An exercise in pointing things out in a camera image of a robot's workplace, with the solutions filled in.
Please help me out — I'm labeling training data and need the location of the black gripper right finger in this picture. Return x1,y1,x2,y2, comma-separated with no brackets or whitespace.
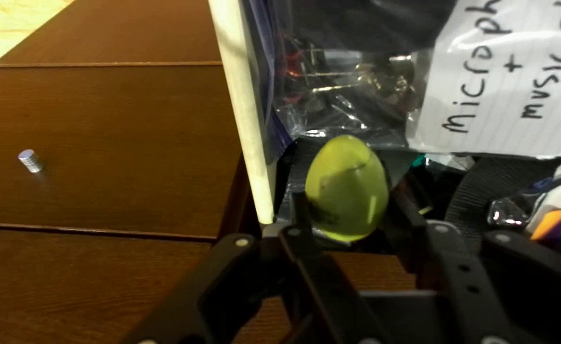
384,184,561,344

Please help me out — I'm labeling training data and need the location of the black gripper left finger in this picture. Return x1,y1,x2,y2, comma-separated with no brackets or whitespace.
124,193,390,344

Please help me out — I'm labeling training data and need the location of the yellow egg-shaped object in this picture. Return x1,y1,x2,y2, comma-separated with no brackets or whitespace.
306,136,390,243

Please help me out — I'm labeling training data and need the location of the open wooden drawer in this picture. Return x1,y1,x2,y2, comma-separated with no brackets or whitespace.
0,63,258,247

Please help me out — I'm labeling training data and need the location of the silver drawer knob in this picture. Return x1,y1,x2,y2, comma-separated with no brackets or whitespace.
18,149,44,174

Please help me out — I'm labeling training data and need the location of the white paper label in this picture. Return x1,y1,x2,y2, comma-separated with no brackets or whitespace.
409,0,561,159

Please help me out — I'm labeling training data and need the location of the clear plastic bag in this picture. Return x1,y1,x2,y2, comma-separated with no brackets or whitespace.
241,0,458,218

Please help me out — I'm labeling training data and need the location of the dark wooden shelf cabinet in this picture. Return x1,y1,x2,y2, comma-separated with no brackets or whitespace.
0,222,422,344

